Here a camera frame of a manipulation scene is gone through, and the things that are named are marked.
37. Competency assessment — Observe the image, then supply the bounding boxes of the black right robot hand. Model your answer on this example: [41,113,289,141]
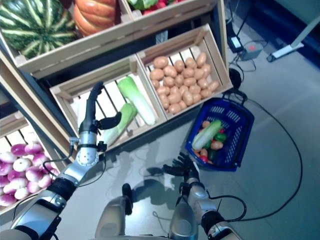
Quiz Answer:
[162,152,201,180]

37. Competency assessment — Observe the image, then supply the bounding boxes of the wooden mixed vegetable crate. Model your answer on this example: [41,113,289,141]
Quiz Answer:
[119,0,223,25]

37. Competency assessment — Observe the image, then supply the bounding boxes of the grey box with red button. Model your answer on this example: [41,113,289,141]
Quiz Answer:
[241,41,264,61]

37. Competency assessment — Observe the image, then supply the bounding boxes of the napa cabbage with pale stem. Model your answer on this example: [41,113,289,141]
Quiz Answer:
[191,119,223,150]

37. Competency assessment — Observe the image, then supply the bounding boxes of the black power adapter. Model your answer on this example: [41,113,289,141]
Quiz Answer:
[229,36,244,54]

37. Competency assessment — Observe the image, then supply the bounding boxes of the large napa cabbage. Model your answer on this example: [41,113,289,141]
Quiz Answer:
[117,76,156,126]

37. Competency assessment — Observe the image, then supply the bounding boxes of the wooden shelf side board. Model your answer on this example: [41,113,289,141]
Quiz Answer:
[0,58,76,163]

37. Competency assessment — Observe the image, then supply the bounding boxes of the green leafy vegetable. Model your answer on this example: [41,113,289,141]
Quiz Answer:
[127,0,161,11]

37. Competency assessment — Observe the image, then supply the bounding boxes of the striped green watermelon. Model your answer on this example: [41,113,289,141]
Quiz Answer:
[0,0,77,60]

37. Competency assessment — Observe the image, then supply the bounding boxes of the red vegetables pile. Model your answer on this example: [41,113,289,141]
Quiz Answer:
[142,0,177,15]

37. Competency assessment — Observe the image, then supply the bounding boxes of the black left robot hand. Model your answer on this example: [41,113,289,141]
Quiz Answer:
[79,81,123,134]

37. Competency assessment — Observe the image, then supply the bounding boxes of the wooden potato crate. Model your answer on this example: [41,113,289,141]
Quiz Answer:
[136,23,235,121]

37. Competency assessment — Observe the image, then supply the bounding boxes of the blue plastic shopping basket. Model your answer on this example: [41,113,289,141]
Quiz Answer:
[184,90,255,173]

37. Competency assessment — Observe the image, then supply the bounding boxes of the wooden shelf post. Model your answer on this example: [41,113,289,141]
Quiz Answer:
[216,0,229,71]

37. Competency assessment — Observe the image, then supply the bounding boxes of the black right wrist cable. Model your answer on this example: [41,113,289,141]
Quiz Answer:
[208,194,248,223]

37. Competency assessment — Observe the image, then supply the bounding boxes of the small napa cabbage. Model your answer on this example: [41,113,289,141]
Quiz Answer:
[102,102,138,147]

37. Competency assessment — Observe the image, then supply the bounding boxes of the black round caster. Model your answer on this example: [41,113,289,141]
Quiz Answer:
[228,68,245,89]

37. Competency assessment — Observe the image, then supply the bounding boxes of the long black floor cable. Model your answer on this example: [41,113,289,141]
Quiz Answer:
[239,98,304,222]

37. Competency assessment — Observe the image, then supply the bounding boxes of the wooden melon crate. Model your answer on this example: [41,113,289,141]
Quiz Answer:
[0,0,137,80]

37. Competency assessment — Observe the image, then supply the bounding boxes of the wooden turnip crate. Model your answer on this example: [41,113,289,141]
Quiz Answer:
[0,111,76,216]

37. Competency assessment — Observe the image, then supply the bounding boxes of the orange pumpkin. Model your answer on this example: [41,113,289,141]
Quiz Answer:
[72,0,117,38]

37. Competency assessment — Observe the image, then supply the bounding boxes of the wooden cabbage crate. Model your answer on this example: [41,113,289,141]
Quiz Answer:
[49,53,168,152]

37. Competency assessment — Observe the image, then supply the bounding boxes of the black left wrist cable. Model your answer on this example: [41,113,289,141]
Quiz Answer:
[41,147,107,188]

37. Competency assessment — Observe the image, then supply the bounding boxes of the thin black adapter cable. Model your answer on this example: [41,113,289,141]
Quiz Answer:
[234,7,252,39]

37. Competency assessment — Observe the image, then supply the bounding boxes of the white table leg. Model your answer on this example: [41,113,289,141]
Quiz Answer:
[266,16,320,63]

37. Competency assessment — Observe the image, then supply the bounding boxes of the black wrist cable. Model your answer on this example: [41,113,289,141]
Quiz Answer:
[208,194,248,223]
[41,147,107,188]

